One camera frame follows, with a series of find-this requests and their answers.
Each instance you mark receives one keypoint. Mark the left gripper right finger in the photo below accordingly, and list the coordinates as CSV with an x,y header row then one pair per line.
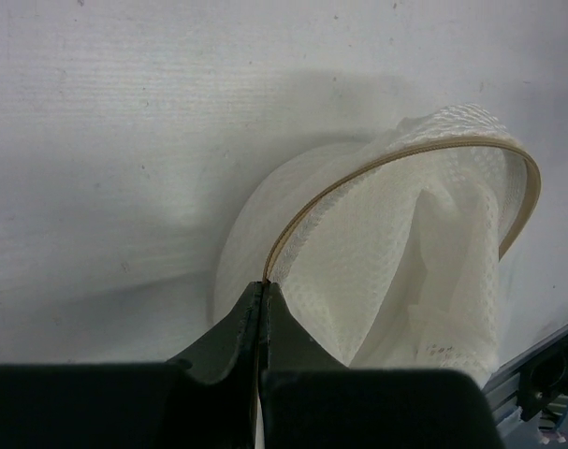
x,y
311,400

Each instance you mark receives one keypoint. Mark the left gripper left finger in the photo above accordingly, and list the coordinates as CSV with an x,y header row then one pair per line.
x,y
203,397

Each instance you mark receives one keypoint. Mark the white mesh laundry bag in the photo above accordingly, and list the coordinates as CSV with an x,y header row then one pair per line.
x,y
388,253

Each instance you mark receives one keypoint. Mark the aluminium mounting rail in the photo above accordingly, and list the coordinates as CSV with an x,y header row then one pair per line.
x,y
531,391

